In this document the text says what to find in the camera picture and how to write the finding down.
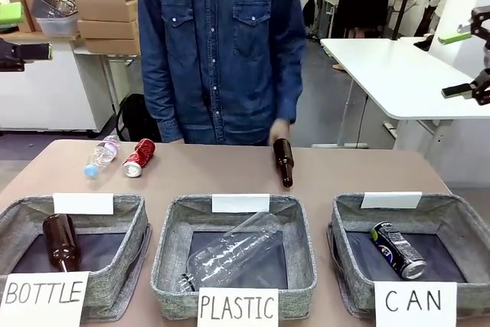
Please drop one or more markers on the dark blue drink can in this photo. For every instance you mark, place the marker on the dark blue drink can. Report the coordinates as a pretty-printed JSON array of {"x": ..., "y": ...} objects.
[{"x": 400, "y": 250}]

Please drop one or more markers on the blank white paper card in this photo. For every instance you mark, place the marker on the blank white paper card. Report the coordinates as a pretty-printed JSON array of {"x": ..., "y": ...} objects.
[
  {"x": 83, "y": 203},
  {"x": 390, "y": 200},
  {"x": 240, "y": 203}
]

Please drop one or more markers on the person's left hand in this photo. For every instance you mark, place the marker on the person's left hand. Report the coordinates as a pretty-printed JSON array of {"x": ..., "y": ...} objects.
[{"x": 279, "y": 129}]

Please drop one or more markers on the grey plastic mesh basket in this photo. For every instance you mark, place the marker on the grey plastic mesh basket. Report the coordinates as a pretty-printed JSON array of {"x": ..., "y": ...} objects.
[{"x": 57, "y": 3}]

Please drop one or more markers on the flat cardboard box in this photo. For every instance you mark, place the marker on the flat cardboard box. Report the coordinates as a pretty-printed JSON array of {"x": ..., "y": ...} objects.
[
  {"x": 109, "y": 29},
  {"x": 113, "y": 46}
]

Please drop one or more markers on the person's left forearm denim sleeve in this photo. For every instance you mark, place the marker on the person's left forearm denim sleeve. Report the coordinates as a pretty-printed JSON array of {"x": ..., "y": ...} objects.
[{"x": 291, "y": 86}]

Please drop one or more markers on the crushed red soda can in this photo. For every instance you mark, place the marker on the crushed red soda can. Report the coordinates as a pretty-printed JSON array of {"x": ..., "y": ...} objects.
[{"x": 138, "y": 157}]

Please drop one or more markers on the person torso in denim shirt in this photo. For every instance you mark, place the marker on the person torso in denim shirt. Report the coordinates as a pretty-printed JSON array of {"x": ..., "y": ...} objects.
[{"x": 218, "y": 47}]

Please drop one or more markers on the black green-padded right gripper finger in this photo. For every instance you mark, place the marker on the black green-padded right gripper finger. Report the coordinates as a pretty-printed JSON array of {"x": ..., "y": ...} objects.
[
  {"x": 457, "y": 90},
  {"x": 457, "y": 37}
]

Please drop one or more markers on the white standing desk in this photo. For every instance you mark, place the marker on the white standing desk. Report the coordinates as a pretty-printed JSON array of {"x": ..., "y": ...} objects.
[{"x": 398, "y": 74}]

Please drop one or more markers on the white cabinet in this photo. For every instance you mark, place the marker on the white cabinet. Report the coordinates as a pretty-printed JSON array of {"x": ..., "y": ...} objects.
[{"x": 53, "y": 89}]

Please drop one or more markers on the grey fabric basket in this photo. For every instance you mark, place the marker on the grey fabric basket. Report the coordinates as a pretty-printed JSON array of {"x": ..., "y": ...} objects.
[
  {"x": 298, "y": 250},
  {"x": 126, "y": 239},
  {"x": 346, "y": 250}
]

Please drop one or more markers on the person's right forearm denim sleeve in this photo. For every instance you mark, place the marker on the person's right forearm denim sleeve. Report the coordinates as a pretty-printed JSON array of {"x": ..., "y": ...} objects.
[{"x": 162, "y": 105}]

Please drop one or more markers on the black backpack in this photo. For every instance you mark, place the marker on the black backpack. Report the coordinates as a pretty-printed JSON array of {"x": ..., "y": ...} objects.
[{"x": 134, "y": 118}]

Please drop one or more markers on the white PLASTIC paper sign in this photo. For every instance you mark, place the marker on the white PLASTIC paper sign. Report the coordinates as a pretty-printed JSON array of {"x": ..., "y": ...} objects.
[{"x": 237, "y": 308}]

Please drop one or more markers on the brown glass bottle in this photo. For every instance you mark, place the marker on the brown glass bottle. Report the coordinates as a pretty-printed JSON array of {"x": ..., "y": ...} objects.
[
  {"x": 284, "y": 158},
  {"x": 60, "y": 240}
]

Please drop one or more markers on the white BOTTLE paper sign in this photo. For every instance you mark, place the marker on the white BOTTLE paper sign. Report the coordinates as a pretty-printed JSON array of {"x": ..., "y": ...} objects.
[{"x": 42, "y": 298}]

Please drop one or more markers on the small cardboard box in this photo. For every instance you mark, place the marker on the small cardboard box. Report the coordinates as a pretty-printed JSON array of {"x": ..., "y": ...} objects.
[{"x": 28, "y": 17}]

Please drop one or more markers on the clear plastic storage bin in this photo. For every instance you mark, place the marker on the clear plastic storage bin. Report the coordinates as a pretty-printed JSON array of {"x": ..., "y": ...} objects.
[{"x": 57, "y": 26}]

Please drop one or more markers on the small clear water bottle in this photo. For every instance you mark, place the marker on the small clear water bottle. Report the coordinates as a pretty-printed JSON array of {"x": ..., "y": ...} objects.
[{"x": 101, "y": 156}]

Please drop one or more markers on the black green-padded left gripper finger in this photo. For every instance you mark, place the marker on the black green-padded left gripper finger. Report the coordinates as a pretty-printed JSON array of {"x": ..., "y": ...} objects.
[
  {"x": 9, "y": 13},
  {"x": 27, "y": 52}
]

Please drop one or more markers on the large clear plastic bottle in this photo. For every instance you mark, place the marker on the large clear plastic bottle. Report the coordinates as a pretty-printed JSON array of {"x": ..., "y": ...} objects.
[{"x": 233, "y": 250}]

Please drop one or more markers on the white CAN paper sign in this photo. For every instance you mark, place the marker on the white CAN paper sign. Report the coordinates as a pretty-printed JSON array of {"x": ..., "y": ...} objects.
[{"x": 415, "y": 304}]

